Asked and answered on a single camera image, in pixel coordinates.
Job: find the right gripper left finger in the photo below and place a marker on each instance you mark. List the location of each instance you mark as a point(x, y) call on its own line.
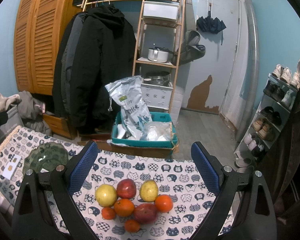
point(66, 182)

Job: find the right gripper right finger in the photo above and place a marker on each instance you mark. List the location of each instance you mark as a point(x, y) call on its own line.
point(219, 180)

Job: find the small tangerine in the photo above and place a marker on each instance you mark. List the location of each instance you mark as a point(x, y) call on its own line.
point(132, 226)
point(108, 213)

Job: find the red apple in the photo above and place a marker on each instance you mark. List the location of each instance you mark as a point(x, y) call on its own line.
point(145, 213)
point(126, 189)

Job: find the large orange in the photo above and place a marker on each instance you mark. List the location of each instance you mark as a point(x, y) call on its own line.
point(124, 207)

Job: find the small tangerine bottom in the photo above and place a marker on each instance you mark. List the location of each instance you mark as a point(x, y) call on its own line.
point(132, 226)

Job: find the grey fabric bag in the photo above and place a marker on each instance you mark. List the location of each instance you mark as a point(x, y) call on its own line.
point(13, 121)

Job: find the green glass plate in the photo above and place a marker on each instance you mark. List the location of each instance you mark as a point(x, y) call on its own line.
point(46, 157)

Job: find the grey clothes pile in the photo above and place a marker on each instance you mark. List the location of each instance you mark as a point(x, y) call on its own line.
point(30, 111)

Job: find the wooden drawer unit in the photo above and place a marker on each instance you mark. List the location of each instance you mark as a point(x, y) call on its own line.
point(60, 126)

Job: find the cardboard box under basket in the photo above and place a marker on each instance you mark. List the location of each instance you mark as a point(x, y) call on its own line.
point(152, 152)

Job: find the shoe rack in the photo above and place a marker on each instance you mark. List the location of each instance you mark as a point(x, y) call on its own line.
point(268, 120)

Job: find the teal plastic basket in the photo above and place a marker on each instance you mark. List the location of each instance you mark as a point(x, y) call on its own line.
point(161, 118)

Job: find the clear plastic bag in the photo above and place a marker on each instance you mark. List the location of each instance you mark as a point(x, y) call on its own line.
point(157, 131)

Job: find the white rice bag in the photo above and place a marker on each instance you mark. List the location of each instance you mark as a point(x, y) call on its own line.
point(127, 94)

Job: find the pale blue door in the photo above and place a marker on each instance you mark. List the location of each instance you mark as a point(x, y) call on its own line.
point(209, 77)

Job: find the white patterned drawer box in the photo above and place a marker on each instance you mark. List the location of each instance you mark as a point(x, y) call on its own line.
point(156, 96)

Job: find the steel pot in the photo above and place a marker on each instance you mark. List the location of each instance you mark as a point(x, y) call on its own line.
point(160, 78)

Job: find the black hanging coat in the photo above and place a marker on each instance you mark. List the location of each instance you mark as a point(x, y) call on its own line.
point(97, 48)

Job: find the wooden louvered wardrobe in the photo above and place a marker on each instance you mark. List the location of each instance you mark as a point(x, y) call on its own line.
point(39, 28)

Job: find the grey backpack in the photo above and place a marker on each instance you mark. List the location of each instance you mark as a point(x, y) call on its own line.
point(190, 48)

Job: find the white cooking pot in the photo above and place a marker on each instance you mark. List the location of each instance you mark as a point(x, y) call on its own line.
point(158, 54)

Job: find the wooden shelf rack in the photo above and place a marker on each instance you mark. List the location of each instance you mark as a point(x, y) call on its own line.
point(155, 32)

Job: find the dark blue umbrella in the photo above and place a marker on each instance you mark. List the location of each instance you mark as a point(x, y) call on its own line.
point(211, 25)

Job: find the white storage bin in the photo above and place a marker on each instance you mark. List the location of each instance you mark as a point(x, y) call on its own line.
point(161, 10)

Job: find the silver duct pipe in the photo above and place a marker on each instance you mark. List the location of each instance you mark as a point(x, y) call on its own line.
point(254, 64)

